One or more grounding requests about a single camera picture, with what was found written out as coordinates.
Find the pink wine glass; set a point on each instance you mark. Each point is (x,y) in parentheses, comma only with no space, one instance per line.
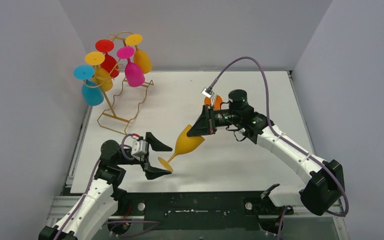
(133,73)

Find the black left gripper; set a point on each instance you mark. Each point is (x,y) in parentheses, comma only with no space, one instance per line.
(146,159)

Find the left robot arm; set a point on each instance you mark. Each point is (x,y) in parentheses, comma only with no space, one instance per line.
(102,194)

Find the gold wire glass rack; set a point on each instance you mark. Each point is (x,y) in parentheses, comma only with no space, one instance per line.
(122,104)

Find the blue wine glass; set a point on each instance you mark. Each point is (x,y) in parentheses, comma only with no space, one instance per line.
(91,92)

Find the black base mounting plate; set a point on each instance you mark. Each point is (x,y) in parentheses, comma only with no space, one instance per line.
(245,210)

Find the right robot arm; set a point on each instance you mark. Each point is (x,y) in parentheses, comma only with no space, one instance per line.
(323,181)

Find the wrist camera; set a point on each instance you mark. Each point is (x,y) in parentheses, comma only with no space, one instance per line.
(139,149)
(208,93)

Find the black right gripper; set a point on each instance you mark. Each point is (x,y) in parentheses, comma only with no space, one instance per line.
(205,126)

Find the red wine glass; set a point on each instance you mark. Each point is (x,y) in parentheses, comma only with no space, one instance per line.
(109,64)

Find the yellow wine glass left row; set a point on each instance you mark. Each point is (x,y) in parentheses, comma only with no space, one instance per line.
(101,76)

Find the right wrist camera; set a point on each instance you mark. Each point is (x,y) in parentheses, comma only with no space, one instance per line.
(208,93)

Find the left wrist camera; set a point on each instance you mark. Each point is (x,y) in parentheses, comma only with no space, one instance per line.
(139,149)

